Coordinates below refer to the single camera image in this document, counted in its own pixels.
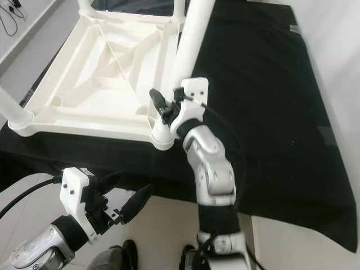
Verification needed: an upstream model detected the dark robot left foot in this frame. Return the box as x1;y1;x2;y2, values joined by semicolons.
90;240;140;270

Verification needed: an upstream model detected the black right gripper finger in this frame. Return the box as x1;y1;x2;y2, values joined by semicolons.
149;88;170;117

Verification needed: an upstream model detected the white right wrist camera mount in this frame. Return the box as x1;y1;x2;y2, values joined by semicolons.
169;77;209;139

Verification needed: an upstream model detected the black cable with plug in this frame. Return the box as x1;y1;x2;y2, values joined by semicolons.
0;0;30;38

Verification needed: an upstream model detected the cream plastic table top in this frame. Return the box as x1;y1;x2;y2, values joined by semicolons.
8;11;185;152

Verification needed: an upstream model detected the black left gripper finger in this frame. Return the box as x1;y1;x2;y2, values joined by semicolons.
120;183;156;226
98;170;125;193

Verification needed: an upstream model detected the black table cloth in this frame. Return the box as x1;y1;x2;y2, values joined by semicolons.
0;0;360;254

